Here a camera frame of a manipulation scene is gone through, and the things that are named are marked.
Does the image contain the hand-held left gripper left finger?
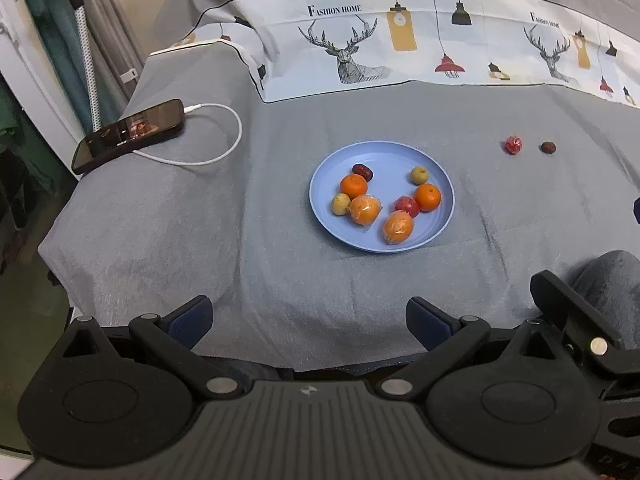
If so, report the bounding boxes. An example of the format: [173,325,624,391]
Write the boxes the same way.
[60,296,251,401]

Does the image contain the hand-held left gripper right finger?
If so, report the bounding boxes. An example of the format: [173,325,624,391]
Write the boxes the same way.
[375,297,566,401]

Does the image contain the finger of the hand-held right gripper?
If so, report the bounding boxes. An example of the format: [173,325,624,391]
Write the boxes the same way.
[530,270,640,386]

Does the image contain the orange pastry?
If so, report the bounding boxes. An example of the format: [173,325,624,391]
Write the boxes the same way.
[348,195,384,226]
[382,210,415,246]

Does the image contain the small bare orange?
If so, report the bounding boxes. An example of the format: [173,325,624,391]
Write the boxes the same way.
[340,174,369,199]
[414,183,443,212]

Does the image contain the light blue plate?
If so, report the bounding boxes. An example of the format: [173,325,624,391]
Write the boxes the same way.
[308,141,456,253]

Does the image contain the person's leg in grey pants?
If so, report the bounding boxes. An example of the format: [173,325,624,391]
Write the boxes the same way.
[570,250,640,350]

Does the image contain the black smartphone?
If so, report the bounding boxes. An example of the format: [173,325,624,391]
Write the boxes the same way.
[71,99,186,175]

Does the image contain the dark hanging clothes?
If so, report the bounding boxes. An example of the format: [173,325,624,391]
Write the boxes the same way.
[0,80,76,273]

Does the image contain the patterned pole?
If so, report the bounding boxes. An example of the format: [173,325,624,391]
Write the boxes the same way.
[74,4,102,132]

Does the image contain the grey curtain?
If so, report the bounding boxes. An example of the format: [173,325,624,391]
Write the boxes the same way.
[82,0,149,106]

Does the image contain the teal cloth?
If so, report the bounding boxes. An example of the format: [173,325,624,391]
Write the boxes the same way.
[15,0,96,126]

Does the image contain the white charging cable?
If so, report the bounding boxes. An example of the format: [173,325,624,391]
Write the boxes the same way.
[132,103,243,166]

